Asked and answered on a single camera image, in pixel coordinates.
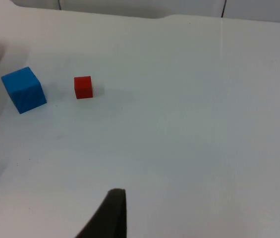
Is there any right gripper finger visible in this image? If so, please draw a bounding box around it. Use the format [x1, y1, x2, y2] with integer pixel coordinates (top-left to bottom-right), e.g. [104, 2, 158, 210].
[75, 188, 127, 238]

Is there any large blue cube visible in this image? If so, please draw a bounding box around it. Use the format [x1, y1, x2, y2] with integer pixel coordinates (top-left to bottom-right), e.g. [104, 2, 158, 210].
[0, 66, 48, 115]

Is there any small red cube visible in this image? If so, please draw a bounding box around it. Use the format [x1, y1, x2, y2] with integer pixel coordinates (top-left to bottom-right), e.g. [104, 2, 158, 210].
[74, 75, 94, 100]

